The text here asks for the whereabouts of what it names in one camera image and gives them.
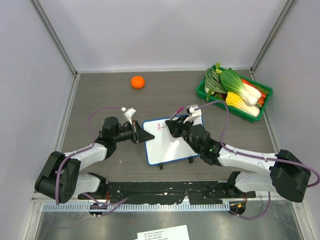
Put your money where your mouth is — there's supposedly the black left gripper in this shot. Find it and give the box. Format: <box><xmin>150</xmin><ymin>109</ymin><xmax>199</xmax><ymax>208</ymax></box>
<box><xmin>112</xmin><ymin>120</ymin><xmax>153</xmax><ymax>144</ymax></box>

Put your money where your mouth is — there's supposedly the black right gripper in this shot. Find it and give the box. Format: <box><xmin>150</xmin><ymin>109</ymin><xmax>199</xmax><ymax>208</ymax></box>
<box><xmin>166</xmin><ymin>114</ymin><xmax>201</xmax><ymax>153</ymax></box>

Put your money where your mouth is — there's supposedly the white magenta marker pen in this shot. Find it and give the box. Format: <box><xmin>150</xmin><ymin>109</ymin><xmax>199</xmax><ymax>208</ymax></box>
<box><xmin>169</xmin><ymin>106</ymin><xmax>184</xmax><ymax>120</ymax></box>

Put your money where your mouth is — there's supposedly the blue framed whiteboard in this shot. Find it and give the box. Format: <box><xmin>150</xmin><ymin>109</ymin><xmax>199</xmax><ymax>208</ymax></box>
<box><xmin>142</xmin><ymin>117</ymin><xmax>199</xmax><ymax>166</ymax></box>

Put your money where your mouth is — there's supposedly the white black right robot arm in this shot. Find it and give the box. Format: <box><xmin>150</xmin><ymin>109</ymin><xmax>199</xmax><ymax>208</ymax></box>
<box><xmin>165</xmin><ymin>117</ymin><xmax>311</xmax><ymax>203</ymax></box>

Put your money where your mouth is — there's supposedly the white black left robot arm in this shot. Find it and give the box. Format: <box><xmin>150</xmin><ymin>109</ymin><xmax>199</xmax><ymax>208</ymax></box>
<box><xmin>34</xmin><ymin>116</ymin><xmax>155</xmax><ymax>205</ymax></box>

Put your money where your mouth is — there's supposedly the orange tangerine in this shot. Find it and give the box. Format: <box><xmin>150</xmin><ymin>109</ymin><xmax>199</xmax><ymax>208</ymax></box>
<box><xmin>130</xmin><ymin>76</ymin><xmax>145</xmax><ymax>90</ymax></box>

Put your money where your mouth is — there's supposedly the green long beans bundle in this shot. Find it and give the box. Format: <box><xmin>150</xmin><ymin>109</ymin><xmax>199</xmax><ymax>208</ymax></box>
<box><xmin>204</xmin><ymin>68</ymin><xmax>228</xmax><ymax>101</ymax></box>

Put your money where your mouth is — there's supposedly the yellow white napa cabbage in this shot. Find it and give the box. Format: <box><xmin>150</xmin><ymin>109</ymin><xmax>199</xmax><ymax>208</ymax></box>
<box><xmin>225</xmin><ymin>91</ymin><xmax>260</xmax><ymax>117</ymax></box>

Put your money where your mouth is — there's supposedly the green bok choy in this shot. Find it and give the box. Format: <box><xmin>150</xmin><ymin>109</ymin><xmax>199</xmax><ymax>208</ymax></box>
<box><xmin>220</xmin><ymin>69</ymin><xmax>258</xmax><ymax>106</ymax></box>

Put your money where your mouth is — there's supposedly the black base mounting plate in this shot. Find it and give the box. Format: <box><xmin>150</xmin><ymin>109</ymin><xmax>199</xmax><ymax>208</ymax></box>
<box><xmin>89</xmin><ymin>181</ymin><xmax>256</xmax><ymax>205</ymax></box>

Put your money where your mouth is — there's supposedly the red orange pepper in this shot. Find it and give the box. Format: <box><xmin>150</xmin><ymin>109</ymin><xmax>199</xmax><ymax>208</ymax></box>
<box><xmin>241</xmin><ymin>78</ymin><xmax>270</xmax><ymax>108</ymax></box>

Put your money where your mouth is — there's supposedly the white printed paper sheet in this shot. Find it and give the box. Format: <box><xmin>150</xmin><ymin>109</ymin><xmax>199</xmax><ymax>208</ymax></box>
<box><xmin>137</xmin><ymin>225</ymin><xmax>190</xmax><ymax>240</ymax></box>

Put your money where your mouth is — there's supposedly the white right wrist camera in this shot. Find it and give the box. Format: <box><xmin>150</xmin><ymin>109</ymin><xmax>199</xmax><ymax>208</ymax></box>
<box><xmin>183</xmin><ymin>104</ymin><xmax>202</xmax><ymax>124</ymax></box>

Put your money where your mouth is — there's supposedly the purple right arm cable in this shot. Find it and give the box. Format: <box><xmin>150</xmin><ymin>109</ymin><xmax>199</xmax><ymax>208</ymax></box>
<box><xmin>197</xmin><ymin>100</ymin><xmax>320</xmax><ymax>222</ymax></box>

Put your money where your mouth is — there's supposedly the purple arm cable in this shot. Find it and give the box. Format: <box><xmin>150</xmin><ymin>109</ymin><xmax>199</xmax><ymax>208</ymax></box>
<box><xmin>197</xmin><ymin>100</ymin><xmax>320</xmax><ymax>222</ymax></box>
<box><xmin>53</xmin><ymin>106</ymin><xmax>130</xmax><ymax>217</ymax></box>

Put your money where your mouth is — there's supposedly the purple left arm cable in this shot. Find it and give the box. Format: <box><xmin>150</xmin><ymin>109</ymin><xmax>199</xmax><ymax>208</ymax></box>
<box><xmin>53</xmin><ymin>106</ymin><xmax>130</xmax><ymax>217</ymax></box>

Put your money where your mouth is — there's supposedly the slotted cable duct rail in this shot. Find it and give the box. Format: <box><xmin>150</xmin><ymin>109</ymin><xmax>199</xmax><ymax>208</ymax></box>
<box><xmin>42</xmin><ymin>201</ymin><xmax>230</xmax><ymax>212</ymax></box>

